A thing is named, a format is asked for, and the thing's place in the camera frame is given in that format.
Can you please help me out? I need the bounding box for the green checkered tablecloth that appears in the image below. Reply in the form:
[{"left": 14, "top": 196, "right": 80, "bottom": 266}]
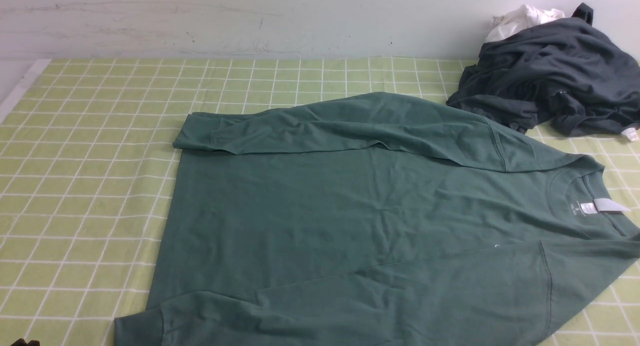
[{"left": 0, "top": 57, "right": 640, "bottom": 346}]

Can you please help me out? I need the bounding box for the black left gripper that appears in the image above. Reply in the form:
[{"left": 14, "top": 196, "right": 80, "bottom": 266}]
[{"left": 11, "top": 339, "right": 41, "bottom": 346}]

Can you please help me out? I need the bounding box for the dark grey crumpled garment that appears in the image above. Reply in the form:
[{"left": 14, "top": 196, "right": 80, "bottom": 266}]
[{"left": 446, "top": 4, "right": 640, "bottom": 141}]

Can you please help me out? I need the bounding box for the white crumpled garment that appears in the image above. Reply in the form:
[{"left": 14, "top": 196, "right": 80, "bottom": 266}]
[{"left": 485, "top": 4, "right": 566, "bottom": 43}]

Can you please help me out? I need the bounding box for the green long-sleeve top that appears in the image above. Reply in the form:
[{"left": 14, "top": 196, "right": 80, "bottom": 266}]
[{"left": 114, "top": 92, "right": 639, "bottom": 346}]

